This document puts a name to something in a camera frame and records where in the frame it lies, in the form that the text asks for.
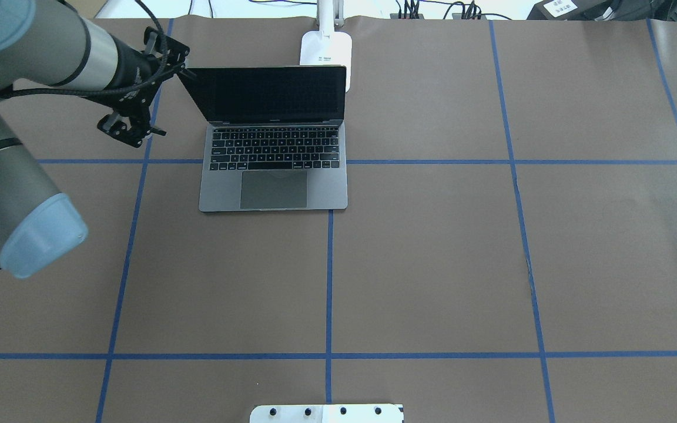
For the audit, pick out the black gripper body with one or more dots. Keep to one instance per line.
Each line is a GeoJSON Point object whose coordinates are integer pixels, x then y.
{"type": "Point", "coordinates": [131, 69]}

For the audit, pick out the grey laptop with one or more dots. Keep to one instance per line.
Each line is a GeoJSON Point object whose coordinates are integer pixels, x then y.
{"type": "Point", "coordinates": [275, 137]}

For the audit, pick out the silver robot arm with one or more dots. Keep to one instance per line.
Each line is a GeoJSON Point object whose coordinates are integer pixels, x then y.
{"type": "Point", "coordinates": [48, 49]}

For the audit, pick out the black power strip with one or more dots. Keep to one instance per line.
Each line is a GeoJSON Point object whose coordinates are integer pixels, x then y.
{"type": "Point", "coordinates": [443, 10]}

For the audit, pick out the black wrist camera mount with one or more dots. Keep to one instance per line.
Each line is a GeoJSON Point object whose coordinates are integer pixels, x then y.
{"type": "Point", "coordinates": [165, 55]}

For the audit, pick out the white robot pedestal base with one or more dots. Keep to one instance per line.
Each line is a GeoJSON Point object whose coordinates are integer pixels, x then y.
{"type": "Point", "coordinates": [328, 413]}

